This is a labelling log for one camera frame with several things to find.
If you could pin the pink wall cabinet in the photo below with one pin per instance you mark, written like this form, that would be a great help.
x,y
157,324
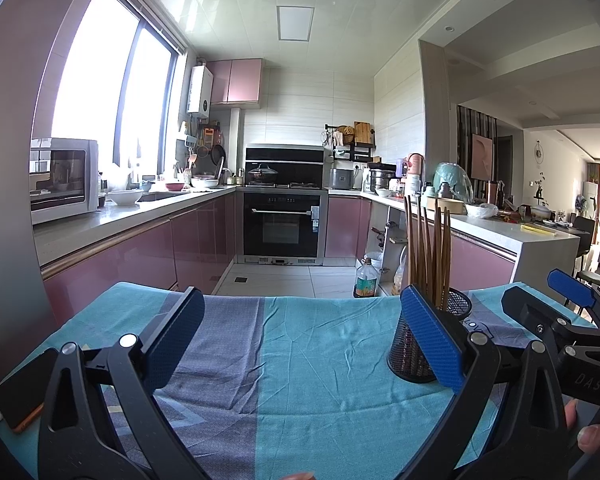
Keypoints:
x,y
236,83

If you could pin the smartphone with orange case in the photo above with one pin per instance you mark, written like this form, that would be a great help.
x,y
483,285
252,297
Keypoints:
x,y
22,395

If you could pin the round bamboo steamer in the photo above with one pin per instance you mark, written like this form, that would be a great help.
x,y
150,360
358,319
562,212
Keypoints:
x,y
450,204

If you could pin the black built-in oven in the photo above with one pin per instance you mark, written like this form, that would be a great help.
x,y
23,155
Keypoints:
x,y
282,226

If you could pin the oil bottle on floor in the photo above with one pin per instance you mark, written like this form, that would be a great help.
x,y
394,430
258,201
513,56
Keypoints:
x,y
366,280

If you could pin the teal food cover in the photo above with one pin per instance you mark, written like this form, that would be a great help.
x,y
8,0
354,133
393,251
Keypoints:
x,y
451,180

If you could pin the black range hood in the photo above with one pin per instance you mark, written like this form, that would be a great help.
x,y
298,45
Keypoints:
x,y
285,166

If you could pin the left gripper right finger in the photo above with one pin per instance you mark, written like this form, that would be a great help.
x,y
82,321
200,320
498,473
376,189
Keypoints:
x,y
529,438

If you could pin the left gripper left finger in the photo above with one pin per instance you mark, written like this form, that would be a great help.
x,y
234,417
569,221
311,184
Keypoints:
x,y
77,438

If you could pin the pink thermos kettle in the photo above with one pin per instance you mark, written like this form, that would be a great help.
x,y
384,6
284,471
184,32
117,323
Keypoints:
x,y
414,167

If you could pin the white ceiling light panel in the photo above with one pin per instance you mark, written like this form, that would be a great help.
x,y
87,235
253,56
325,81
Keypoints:
x,y
294,23

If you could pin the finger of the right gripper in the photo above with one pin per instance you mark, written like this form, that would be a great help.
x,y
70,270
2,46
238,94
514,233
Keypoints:
x,y
584,296
535,319

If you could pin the white bowl on counter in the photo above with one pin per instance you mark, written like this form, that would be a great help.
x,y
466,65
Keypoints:
x,y
126,198

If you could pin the person right hand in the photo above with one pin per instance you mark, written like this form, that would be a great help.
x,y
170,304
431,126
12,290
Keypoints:
x,y
588,437

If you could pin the white microwave oven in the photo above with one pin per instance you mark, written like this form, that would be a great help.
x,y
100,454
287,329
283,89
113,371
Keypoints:
x,y
63,177

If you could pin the black mesh utensil cup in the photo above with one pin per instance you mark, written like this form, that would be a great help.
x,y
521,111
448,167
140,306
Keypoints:
x,y
429,342

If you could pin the white water heater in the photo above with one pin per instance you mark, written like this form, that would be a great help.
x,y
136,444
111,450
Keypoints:
x,y
199,92

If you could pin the grey refrigerator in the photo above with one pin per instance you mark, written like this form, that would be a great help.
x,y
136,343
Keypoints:
x,y
28,36

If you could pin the kitchen window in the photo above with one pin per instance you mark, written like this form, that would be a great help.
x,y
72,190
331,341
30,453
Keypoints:
x,y
118,88

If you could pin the black wall spice rack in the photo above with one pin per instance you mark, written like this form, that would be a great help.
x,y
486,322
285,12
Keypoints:
x,y
354,143

